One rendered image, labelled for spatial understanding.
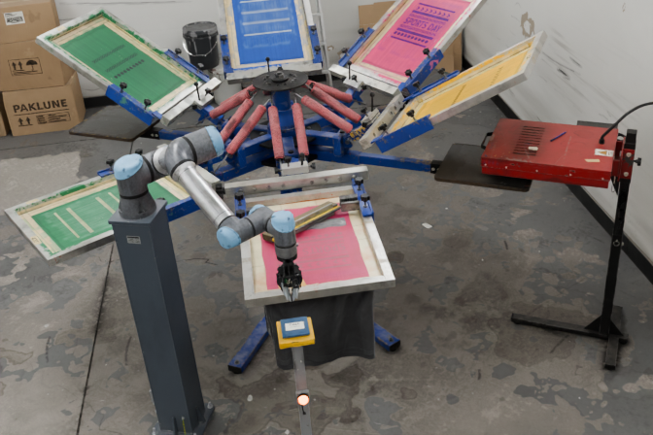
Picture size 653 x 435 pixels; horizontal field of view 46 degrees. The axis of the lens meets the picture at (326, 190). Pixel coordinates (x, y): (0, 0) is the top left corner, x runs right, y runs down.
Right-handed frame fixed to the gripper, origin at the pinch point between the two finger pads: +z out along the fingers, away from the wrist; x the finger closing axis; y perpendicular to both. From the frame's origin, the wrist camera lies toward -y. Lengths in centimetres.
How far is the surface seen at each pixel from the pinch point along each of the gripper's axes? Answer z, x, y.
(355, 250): 15, 30, -46
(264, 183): 6, -3, -99
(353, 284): 11.3, 24.8, -18.0
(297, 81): -21, 21, -157
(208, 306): 110, -44, -150
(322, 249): 15, 17, -50
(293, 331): 13.3, -0.6, 2.9
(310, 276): 14.8, 9.6, -31.9
